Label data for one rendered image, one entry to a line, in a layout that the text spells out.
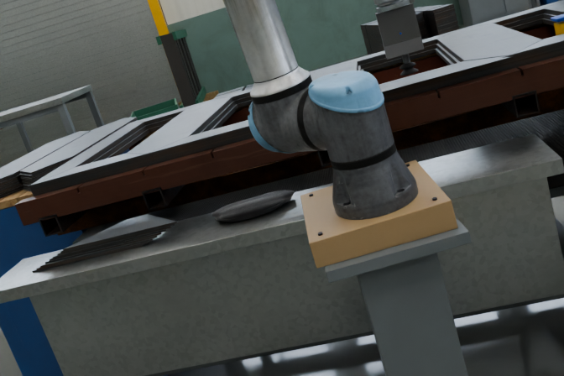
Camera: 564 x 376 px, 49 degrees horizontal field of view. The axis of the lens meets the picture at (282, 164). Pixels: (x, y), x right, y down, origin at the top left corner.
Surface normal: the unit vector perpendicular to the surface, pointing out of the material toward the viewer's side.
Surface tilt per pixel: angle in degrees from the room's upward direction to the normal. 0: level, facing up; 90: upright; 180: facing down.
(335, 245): 90
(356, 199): 75
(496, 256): 90
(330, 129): 92
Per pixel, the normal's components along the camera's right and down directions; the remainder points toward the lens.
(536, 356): -0.29, -0.93
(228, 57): 0.02, 0.25
